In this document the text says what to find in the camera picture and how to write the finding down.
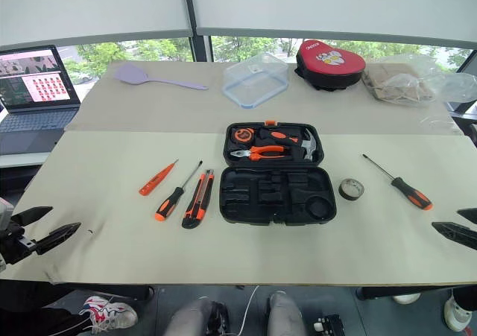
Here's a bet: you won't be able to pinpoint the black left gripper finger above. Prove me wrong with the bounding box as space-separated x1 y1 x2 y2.
10 206 54 226
36 221 83 256

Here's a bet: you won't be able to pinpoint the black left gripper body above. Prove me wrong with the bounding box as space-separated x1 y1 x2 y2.
0 219 39 266

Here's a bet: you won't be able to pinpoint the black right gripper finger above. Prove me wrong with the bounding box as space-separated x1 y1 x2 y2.
432 221 477 252
457 207 477 224

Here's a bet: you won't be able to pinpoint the orange black handled screwdriver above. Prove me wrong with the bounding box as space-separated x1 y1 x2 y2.
154 159 204 222
362 153 434 211

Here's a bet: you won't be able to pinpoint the orange voltage tester pen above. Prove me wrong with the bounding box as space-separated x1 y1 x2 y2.
138 159 180 197

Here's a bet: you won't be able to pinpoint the orange black utility knife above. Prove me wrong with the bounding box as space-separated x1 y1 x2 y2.
181 168 215 229

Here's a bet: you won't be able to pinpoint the black orange tool kit case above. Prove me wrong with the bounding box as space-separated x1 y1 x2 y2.
218 119 338 227

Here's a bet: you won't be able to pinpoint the dark trouser leg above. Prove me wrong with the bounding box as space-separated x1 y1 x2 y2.
0 305 94 336
452 285 477 313

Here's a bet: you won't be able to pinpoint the white shoe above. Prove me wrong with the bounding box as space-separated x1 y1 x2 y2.
392 293 423 305
443 294 473 333

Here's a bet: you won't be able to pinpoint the white red sneaker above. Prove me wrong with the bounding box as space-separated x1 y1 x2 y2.
79 295 139 334

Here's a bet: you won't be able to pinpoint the clear plastic film scrap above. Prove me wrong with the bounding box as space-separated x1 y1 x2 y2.
419 115 455 129

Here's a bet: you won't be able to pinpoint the black electrical tape roll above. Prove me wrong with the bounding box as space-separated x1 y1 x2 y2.
338 178 365 201

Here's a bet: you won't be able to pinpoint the grey open laptop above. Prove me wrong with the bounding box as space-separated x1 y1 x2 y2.
0 45 82 155

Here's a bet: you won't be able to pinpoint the clear plastic bag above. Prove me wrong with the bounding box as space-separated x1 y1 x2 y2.
363 54 477 108

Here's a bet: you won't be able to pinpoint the grey rounded shape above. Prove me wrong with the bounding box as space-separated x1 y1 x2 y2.
265 291 307 336
163 297 229 336

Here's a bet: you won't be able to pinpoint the black device white button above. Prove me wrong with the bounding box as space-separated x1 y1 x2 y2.
312 313 346 336

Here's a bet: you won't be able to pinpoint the pale table cover sheet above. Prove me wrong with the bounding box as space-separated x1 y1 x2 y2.
0 130 477 287

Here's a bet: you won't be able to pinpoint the beige table cover sheet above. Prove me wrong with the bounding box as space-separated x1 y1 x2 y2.
63 60 463 136

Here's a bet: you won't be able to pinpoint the purple silicone spatula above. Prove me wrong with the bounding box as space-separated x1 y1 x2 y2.
113 62 209 91

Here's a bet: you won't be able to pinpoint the red heart-shaped bag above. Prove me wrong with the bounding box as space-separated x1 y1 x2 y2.
294 39 366 91

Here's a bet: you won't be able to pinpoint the orange black tape measure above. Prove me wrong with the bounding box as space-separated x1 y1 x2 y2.
231 126 255 143

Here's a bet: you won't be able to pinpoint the white roller blind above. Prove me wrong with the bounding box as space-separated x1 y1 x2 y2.
188 0 477 50
0 0 195 48

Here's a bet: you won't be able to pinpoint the clear container blue rim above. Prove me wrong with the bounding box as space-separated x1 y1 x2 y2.
222 51 290 110

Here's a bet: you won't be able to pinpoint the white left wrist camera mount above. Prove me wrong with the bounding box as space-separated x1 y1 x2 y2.
0 197 15 273

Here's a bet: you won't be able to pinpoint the claw hammer orange black handle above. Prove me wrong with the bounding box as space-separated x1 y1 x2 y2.
256 128 318 162

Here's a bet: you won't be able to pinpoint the thin white cable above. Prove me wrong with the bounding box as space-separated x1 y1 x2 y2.
239 285 261 336

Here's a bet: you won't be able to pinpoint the orange handled pliers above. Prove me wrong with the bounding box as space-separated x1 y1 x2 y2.
230 145 286 162

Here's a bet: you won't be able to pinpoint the dark window frame post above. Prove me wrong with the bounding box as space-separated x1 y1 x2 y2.
181 0 213 63

